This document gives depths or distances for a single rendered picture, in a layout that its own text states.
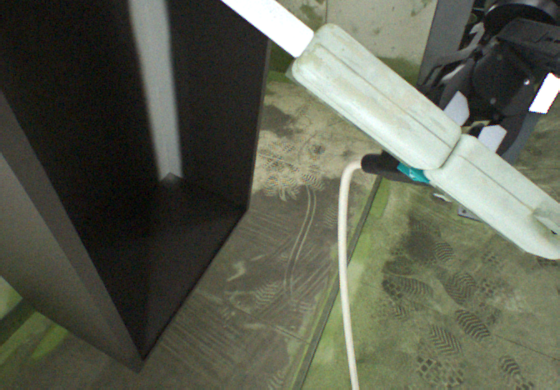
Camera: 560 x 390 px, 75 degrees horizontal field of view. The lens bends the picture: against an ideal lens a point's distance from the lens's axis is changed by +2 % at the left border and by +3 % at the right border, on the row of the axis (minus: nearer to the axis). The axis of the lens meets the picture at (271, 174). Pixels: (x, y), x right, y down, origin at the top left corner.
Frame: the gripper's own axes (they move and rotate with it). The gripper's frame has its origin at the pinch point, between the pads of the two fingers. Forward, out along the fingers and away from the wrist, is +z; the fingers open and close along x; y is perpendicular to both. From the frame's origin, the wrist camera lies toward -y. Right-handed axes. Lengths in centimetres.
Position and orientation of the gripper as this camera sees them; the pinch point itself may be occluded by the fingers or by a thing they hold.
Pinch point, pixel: (437, 176)
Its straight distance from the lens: 39.8
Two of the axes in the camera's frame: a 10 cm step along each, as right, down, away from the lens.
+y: -2.2, -0.9, 9.7
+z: -5.4, 8.4, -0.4
